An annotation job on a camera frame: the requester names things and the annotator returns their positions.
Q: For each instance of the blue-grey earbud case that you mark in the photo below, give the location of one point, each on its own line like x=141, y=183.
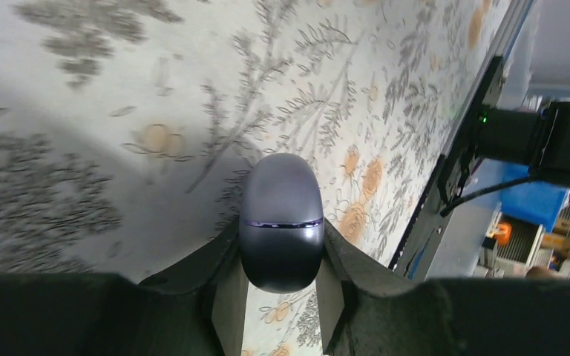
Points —
x=281, y=224

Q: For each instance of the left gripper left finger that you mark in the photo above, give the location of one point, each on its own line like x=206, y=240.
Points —
x=194, y=307

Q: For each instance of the floral patterned table mat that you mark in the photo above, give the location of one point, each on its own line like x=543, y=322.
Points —
x=127, y=128

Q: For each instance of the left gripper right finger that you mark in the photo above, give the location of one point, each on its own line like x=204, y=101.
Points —
x=367, y=309

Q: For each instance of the blue plastic bin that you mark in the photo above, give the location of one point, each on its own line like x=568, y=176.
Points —
x=537, y=203

